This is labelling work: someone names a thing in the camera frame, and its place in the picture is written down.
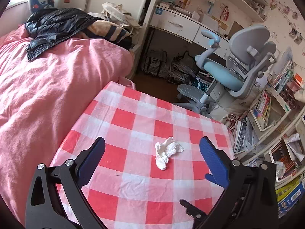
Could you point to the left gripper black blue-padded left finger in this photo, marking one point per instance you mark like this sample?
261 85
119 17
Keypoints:
44 208

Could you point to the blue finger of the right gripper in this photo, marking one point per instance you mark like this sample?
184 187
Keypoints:
193 211

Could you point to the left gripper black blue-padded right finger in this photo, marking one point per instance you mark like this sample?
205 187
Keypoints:
248 200

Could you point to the white tissue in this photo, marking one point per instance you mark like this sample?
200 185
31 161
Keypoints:
165 150

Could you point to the yellow blue box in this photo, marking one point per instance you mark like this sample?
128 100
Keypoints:
289 195

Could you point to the red white checkered tablecloth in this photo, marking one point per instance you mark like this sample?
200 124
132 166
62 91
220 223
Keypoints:
127 189

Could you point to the white rolling book cart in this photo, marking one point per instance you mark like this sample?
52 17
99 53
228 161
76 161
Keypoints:
271 115

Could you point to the pink bed duvet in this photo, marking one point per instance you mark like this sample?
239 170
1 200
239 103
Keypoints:
42 99

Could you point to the grey blue desk chair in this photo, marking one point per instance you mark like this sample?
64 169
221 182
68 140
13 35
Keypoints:
252 53

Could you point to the clear storage bag under desk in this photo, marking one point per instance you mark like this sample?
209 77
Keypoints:
156 63

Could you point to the black puffer jacket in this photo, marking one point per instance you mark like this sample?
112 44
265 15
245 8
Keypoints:
51 26

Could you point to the beige black striped pillow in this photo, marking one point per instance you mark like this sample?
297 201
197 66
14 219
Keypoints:
109 31

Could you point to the white desk with drawers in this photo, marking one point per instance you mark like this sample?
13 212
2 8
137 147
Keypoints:
171 22

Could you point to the beige canvas tote bag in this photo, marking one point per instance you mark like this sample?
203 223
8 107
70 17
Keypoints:
118 15

